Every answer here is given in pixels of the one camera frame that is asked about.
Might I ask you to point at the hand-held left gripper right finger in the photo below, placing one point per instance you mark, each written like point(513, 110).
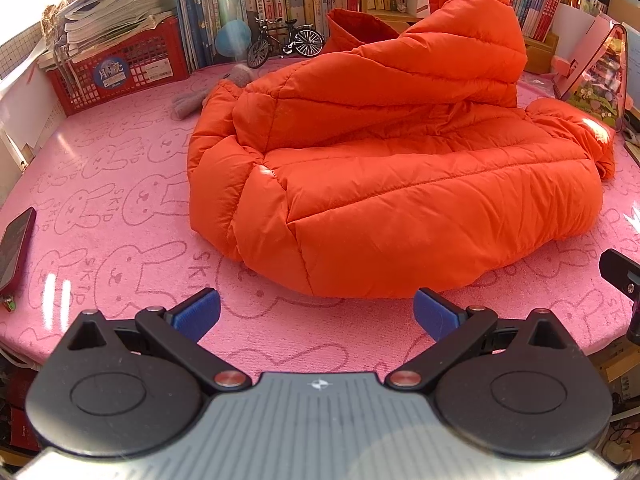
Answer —
point(437, 315)

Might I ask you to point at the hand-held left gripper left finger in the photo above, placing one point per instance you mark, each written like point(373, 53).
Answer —
point(195, 312)

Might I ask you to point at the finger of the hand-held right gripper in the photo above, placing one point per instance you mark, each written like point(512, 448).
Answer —
point(622, 270)

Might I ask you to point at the orange hooded puffer jacket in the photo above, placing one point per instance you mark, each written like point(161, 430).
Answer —
point(400, 185)

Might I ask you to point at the pink rabbit-print mat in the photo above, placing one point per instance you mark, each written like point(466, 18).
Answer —
point(125, 200)

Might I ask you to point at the smartphone with dark red case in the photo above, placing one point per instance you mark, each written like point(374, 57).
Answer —
point(15, 250)

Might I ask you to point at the small white easel board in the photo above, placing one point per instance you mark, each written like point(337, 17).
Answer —
point(634, 70)

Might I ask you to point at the grey knitted glove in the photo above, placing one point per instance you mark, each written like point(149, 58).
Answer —
point(192, 102)

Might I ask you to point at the pink miniature house kit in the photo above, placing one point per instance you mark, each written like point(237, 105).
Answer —
point(595, 50)

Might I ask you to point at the wooden desktop drawer unit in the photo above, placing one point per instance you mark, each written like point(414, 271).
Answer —
point(540, 55)

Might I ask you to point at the red plastic crate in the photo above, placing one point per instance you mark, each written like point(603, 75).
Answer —
point(150, 60)

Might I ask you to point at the white side panel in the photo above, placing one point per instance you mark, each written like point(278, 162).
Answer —
point(25, 110)

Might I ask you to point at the blue round plush ball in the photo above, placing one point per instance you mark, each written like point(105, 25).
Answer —
point(232, 37)

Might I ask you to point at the black miniature bicycle model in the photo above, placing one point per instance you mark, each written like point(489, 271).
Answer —
point(308, 41)

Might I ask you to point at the white grid-lined board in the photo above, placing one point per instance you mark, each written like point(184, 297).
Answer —
point(20, 55)

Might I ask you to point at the stack of paper booklets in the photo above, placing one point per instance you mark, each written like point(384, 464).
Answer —
point(115, 5)

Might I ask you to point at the dried straw bundle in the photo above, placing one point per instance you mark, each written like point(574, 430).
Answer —
point(52, 17)

